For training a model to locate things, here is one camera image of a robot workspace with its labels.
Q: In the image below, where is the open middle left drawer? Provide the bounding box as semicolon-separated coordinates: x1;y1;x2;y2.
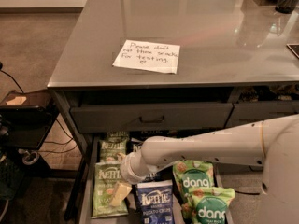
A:
78;134;234;224

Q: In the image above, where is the black cable at left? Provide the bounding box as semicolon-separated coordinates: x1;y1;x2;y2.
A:
0;61;25;94

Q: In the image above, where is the dark phone on counter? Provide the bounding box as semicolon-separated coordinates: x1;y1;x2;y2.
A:
287;44;299;59

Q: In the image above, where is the front blue Kettle chip bag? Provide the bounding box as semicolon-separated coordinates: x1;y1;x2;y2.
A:
136;180;174;224

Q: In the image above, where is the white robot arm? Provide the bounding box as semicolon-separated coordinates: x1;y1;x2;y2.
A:
120;115;299;224

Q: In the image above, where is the white handwritten paper note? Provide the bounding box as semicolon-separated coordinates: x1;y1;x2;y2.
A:
112;40;180;74

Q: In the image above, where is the green dang chip bag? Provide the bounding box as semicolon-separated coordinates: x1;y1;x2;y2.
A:
173;160;214;203
181;187;235;224

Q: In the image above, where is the rear blue Kettle chip bag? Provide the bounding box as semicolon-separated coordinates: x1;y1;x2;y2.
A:
131;138;143;152

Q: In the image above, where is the blue kettle chip bag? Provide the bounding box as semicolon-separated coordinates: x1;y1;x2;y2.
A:
136;180;174;224
144;173;162;182
131;138;143;152

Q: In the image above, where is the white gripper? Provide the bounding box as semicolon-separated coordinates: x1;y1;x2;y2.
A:
110;152;146;206

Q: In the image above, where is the black side table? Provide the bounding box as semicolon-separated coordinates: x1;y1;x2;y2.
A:
0;90;59;177

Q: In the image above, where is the grey top left drawer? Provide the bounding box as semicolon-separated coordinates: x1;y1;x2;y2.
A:
70;103;233;133

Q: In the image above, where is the middle blue Kettle chip bag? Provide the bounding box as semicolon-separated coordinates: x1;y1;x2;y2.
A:
144;173;162;182

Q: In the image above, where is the black floor cable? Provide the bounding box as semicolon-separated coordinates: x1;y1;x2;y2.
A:
234;189;260;196

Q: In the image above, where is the grey top right drawer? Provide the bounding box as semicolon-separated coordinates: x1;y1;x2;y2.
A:
225;84;299;128

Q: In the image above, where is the green kettle chip bag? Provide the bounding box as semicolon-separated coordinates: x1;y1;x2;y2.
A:
92;161;128;218
100;140;127;161
107;132;129;142

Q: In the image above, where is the grey metal cabinet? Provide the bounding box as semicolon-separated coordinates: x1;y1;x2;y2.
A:
48;0;299;224

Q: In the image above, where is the front green Dang chip bag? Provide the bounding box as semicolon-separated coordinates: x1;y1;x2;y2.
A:
181;187;235;224

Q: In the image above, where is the teal plastic crate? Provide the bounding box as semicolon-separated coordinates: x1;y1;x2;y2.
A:
0;155;24;200

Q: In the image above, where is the grey drawer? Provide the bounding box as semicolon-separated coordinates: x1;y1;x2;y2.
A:
70;103;233;133
225;84;299;128

